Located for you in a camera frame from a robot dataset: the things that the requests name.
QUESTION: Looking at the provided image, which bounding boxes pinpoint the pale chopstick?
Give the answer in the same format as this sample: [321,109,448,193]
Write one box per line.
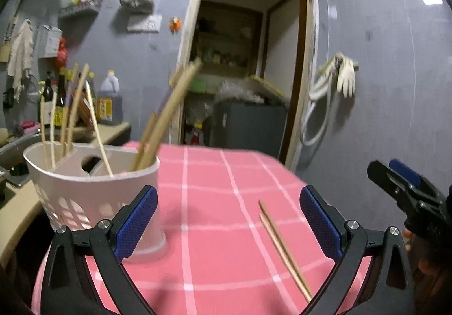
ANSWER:
[85,81,113,177]
[50,92,57,168]
[259,213,312,303]

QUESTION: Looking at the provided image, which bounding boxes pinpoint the thick brown chopstick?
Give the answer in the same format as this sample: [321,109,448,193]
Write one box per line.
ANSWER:
[258,199,314,301]

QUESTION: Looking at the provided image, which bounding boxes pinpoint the right hand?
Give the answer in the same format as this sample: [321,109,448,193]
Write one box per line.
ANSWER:
[402,228,444,281]

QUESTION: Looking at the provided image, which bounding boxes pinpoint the white plastic utensil holder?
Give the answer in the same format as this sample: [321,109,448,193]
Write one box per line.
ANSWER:
[22,141,167,258]

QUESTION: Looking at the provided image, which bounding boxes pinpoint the white rubber glove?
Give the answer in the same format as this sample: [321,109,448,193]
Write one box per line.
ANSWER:
[309,52,358,101]

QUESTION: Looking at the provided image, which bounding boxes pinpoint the pink checked tablecloth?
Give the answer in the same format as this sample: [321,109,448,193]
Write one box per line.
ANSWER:
[31,140,375,315]

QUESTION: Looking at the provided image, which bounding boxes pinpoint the dark soy sauce bottle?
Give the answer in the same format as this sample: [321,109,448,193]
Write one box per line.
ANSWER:
[54,67,67,128]

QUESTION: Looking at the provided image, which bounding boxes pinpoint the dark grey cabinet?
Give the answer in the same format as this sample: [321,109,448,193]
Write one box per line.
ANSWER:
[209,100,286,158]

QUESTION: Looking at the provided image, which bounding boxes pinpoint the large oil jug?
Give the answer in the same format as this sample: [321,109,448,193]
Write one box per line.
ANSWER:
[97,70,123,125]

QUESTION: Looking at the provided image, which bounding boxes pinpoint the red plastic bag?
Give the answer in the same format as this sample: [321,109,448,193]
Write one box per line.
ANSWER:
[55,37,68,68]

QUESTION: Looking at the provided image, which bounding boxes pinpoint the white hanging cloth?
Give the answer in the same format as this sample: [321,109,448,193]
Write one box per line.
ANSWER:
[8,19,34,102]

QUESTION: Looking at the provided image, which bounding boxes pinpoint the green box on shelf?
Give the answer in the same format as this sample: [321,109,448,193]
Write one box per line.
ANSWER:
[188,78,207,94]

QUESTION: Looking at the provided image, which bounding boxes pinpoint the wooden knife holder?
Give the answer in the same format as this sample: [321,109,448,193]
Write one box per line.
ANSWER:
[0,15,18,63]

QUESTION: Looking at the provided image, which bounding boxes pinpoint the white hose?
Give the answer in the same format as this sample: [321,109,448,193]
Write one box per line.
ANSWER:
[299,77,335,147]

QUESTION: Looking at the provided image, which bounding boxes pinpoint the wooden door frame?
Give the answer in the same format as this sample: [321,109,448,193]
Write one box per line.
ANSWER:
[176,0,320,171]

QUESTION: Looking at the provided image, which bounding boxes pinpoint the white wall box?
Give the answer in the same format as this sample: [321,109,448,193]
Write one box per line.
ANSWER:
[36,25,63,59]

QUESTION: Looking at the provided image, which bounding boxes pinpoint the white wall switch panel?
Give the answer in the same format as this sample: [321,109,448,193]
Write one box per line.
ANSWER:
[127,14,162,33]

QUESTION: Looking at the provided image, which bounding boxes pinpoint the grey wall shelf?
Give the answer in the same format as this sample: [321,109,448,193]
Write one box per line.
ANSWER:
[58,0,103,18]

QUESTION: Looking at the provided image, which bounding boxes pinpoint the orange wall hook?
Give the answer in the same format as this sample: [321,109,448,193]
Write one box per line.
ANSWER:
[169,16,182,33]

